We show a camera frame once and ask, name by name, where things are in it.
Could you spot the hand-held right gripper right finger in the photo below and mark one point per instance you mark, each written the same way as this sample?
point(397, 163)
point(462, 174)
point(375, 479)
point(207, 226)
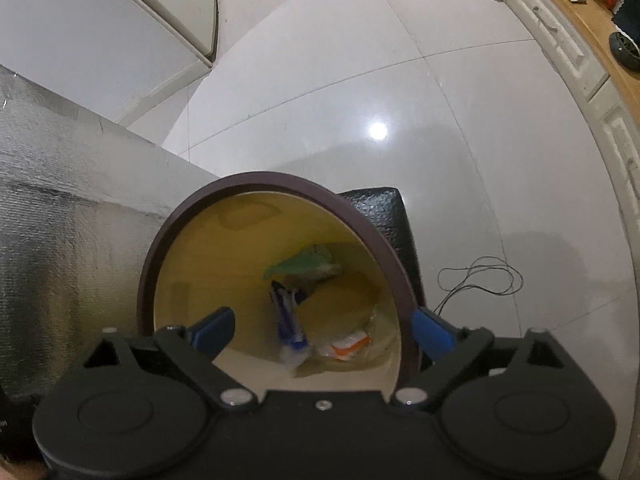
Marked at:
point(432, 335)

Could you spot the refrigerator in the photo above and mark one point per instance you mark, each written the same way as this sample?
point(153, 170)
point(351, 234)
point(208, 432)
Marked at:
point(165, 0)

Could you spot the teal plastic bag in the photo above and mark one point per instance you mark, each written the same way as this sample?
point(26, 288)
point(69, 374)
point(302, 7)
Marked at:
point(300, 264)

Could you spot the clear bag with orange strip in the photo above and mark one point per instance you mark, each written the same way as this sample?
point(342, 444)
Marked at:
point(345, 345)

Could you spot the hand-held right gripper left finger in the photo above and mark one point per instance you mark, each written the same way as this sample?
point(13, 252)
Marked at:
point(212, 332)

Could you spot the yellow bin with brown rim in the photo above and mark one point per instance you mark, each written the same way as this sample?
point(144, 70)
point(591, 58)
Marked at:
point(210, 260)

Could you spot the low white cabinet wooden top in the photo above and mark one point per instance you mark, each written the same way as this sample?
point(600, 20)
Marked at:
point(575, 50)

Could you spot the dark round object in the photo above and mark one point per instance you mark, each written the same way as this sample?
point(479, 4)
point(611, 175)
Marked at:
point(625, 50)

